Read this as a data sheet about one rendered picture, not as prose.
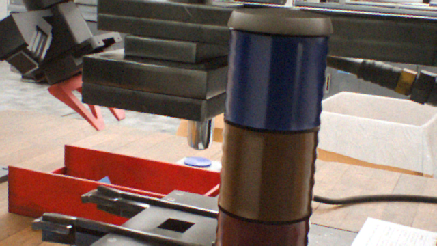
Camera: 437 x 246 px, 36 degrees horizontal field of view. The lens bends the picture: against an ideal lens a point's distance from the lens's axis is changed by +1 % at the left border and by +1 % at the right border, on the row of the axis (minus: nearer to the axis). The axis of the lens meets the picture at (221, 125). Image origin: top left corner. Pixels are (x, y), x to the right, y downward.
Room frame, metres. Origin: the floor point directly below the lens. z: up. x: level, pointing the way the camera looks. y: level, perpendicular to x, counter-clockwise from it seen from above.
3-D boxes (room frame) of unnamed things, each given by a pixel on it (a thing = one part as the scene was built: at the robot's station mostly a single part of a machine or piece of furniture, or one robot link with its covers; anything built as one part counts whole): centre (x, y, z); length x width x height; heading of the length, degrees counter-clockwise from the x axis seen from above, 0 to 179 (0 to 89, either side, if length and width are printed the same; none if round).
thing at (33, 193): (0.79, 0.12, 0.93); 0.25 x 0.12 x 0.06; 69
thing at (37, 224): (0.55, 0.12, 0.98); 0.07 x 0.02 x 0.01; 69
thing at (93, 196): (0.62, 0.09, 0.98); 0.07 x 0.02 x 0.01; 69
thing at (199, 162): (0.93, 0.03, 0.93); 0.04 x 0.04 x 0.02
